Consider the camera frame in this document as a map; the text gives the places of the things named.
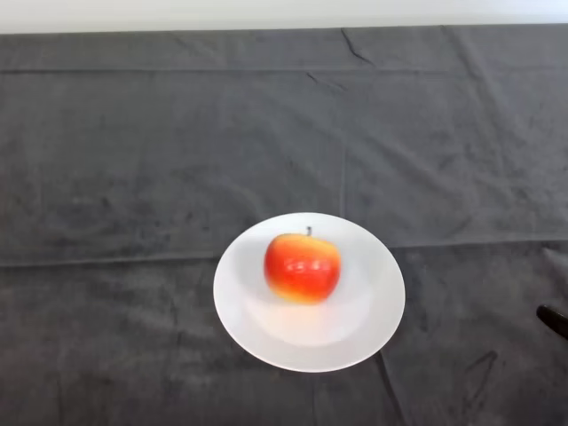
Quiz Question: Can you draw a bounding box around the red yellow apple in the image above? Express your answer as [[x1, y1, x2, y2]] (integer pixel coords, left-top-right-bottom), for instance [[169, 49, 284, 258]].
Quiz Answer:
[[264, 225, 343, 307]]

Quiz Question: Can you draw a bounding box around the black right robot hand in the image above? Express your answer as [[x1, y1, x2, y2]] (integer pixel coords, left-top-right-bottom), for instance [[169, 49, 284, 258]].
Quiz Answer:
[[535, 304, 568, 343]]

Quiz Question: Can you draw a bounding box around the white round plate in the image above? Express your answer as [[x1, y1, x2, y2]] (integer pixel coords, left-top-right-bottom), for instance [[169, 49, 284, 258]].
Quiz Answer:
[[212, 211, 407, 374]]

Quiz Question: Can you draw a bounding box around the dark grey cloth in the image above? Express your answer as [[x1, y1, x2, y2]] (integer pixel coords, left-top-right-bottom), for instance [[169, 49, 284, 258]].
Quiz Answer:
[[0, 25, 568, 426]]

